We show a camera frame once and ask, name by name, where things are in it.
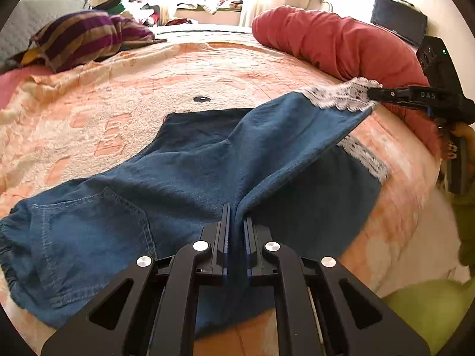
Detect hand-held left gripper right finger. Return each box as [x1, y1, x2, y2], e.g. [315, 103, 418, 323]
[243, 215, 431, 356]

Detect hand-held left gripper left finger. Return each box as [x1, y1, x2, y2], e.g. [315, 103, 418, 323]
[41, 204, 232, 356]

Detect purple striped cloth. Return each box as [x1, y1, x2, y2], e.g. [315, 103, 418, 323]
[11, 10, 167, 74]

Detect blue denim pants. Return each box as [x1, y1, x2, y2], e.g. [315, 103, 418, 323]
[0, 77, 390, 342]

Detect black monitor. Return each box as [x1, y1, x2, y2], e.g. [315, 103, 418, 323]
[370, 0, 428, 47]

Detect peach printed blanket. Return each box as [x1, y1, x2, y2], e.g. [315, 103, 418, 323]
[0, 31, 461, 356]

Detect clothes on windowsill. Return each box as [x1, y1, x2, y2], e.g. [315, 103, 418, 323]
[174, 0, 247, 17]

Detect pink pillow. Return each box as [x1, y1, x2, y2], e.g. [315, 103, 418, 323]
[0, 65, 53, 110]

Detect person's right hand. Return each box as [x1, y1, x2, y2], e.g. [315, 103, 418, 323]
[443, 122, 475, 164]

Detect red duvet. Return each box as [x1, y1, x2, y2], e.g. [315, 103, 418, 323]
[251, 4, 442, 160]

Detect person's green clothing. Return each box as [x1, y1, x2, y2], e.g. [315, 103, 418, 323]
[382, 278, 472, 345]

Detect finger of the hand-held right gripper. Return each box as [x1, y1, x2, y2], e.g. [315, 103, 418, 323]
[367, 86, 412, 107]

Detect pile of clothes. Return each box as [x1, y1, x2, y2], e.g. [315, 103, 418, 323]
[93, 0, 175, 28]

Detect grey quilted pillow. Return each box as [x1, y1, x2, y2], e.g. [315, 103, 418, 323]
[0, 0, 93, 69]

